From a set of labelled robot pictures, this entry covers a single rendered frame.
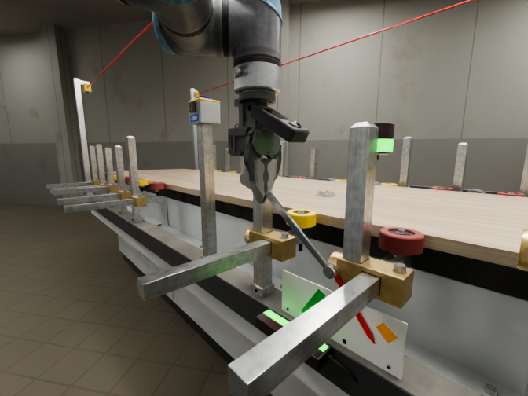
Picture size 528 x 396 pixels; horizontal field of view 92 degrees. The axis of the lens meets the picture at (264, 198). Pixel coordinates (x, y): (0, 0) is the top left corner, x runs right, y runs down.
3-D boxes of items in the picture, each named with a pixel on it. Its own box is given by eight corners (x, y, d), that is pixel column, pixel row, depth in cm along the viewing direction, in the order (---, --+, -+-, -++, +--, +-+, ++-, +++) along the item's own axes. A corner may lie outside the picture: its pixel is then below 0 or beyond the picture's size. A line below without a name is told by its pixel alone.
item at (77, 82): (88, 195, 228) (74, 76, 211) (86, 194, 234) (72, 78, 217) (103, 193, 235) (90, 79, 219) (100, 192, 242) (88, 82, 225)
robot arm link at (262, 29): (229, 9, 50) (278, 12, 51) (229, 76, 52) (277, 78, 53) (227, -24, 41) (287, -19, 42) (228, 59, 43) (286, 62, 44)
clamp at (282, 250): (280, 263, 57) (280, 242, 56) (242, 247, 66) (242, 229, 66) (297, 256, 61) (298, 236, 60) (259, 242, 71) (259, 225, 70)
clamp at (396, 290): (401, 309, 39) (404, 279, 38) (325, 279, 49) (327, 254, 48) (412, 295, 43) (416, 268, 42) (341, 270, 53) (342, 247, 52)
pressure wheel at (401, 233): (411, 298, 47) (417, 239, 45) (368, 283, 52) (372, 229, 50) (424, 284, 52) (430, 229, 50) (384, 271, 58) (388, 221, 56)
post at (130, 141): (135, 226, 137) (127, 135, 129) (133, 225, 139) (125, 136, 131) (142, 225, 139) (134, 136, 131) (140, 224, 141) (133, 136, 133)
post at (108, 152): (111, 218, 173) (104, 147, 165) (111, 218, 176) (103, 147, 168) (118, 218, 175) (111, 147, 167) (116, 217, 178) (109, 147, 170)
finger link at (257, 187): (246, 200, 55) (246, 157, 54) (265, 204, 51) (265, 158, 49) (235, 202, 53) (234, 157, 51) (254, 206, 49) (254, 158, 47)
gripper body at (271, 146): (254, 157, 57) (254, 101, 55) (283, 158, 51) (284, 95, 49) (226, 157, 52) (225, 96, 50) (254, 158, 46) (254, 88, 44)
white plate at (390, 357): (401, 381, 40) (406, 324, 39) (280, 309, 59) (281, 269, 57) (401, 379, 41) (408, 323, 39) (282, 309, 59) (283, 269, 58)
